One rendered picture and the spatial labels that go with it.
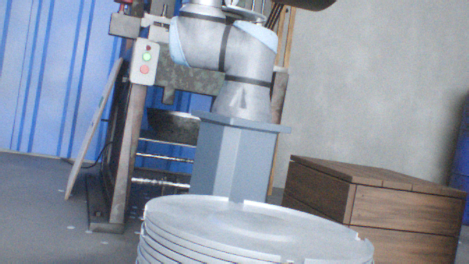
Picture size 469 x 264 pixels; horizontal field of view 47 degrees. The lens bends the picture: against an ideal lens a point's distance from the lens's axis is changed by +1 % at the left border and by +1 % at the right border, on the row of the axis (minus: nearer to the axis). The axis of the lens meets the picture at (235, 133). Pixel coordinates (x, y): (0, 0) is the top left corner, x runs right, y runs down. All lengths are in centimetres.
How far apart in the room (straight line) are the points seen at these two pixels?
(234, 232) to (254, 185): 66
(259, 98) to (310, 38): 226
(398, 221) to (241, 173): 50
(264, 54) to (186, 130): 74
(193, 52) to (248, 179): 33
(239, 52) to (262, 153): 25
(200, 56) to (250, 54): 12
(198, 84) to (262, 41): 61
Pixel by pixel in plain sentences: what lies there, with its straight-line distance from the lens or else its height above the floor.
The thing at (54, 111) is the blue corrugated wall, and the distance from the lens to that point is 319.
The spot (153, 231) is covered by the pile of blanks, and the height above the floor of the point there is 32.
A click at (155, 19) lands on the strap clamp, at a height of 74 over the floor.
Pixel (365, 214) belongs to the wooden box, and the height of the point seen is 25.
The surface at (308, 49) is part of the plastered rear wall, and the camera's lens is 352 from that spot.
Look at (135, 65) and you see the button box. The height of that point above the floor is 55.
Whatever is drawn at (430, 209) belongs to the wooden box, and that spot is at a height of 29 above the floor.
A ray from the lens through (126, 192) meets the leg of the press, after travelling 180.
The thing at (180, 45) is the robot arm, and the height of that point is 60.
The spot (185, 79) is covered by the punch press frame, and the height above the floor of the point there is 54.
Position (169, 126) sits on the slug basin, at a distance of 197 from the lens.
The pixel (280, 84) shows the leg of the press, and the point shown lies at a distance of 188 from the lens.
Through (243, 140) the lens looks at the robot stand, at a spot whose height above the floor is 40.
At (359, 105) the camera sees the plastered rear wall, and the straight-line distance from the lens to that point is 368.
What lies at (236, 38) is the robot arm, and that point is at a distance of 130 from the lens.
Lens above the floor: 48
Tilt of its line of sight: 3 degrees down
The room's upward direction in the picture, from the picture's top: 10 degrees clockwise
